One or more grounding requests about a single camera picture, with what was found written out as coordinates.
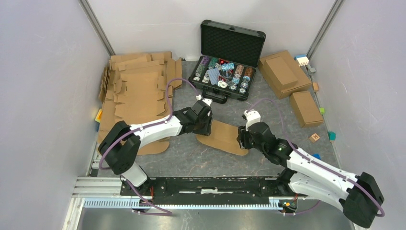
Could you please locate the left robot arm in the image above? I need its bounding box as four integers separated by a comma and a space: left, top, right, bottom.
98, 98, 213, 195

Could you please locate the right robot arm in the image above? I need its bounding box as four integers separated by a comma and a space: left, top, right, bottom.
237, 122, 385, 228

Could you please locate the small folded cardboard box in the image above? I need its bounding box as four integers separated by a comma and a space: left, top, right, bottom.
289, 91, 324, 128

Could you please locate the large folded cardboard box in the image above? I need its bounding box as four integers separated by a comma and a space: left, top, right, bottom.
258, 50, 312, 99

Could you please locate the wooden letter H cube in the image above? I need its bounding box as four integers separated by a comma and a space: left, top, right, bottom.
309, 133, 320, 143

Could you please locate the stack of flat cardboard blanks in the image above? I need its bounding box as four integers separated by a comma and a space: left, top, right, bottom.
97, 51, 182, 143

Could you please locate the black poker chip case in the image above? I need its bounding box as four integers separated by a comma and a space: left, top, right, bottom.
188, 20, 266, 104

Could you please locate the teal cube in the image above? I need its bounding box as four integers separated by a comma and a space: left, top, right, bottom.
327, 131, 337, 141

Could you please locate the small wooden cube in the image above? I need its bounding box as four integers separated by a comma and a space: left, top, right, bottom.
312, 82, 319, 92

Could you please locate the blue white toy block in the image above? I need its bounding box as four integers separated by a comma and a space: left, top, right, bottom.
294, 54, 309, 67

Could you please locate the orange yellow block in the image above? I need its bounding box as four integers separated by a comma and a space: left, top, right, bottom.
94, 108, 102, 132

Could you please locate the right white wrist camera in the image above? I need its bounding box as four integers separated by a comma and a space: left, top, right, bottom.
243, 110, 261, 131

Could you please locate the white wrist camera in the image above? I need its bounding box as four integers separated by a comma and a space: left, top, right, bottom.
243, 110, 261, 131
196, 94, 213, 107

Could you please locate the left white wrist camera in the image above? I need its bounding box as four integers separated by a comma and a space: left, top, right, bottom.
196, 94, 213, 107

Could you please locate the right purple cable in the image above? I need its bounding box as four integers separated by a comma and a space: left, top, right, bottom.
247, 98, 385, 218

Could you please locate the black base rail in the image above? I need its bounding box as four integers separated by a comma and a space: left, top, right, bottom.
137, 176, 295, 205

